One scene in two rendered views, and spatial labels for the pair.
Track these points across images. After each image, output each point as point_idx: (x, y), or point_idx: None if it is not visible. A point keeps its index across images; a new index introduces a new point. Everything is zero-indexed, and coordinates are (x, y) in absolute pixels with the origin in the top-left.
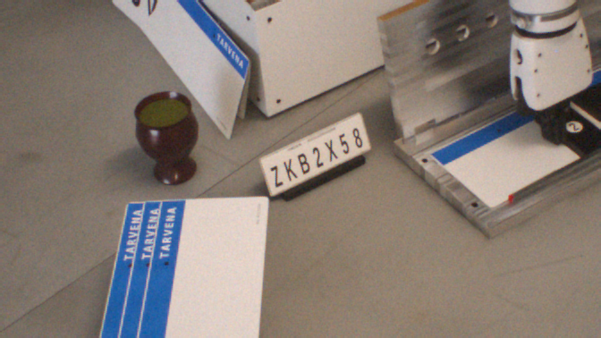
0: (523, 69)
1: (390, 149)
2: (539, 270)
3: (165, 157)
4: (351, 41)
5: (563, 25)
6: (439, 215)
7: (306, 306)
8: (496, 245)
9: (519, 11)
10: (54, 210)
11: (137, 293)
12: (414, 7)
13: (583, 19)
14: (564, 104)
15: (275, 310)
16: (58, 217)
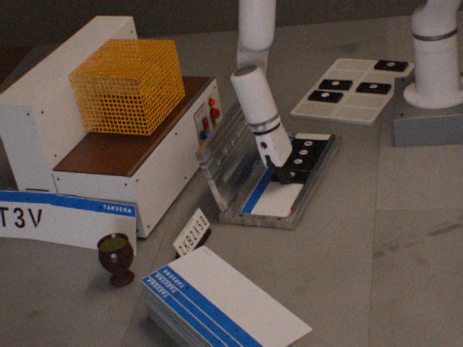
0: (268, 149)
1: (216, 222)
2: (325, 229)
3: (124, 266)
4: (165, 184)
5: (278, 121)
6: (265, 233)
7: None
8: (299, 230)
9: (257, 123)
10: (77, 324)
11: (187, 303)
12: (207, 142)
13: None
14: (286, 162)
15: None
16: (83, 324)
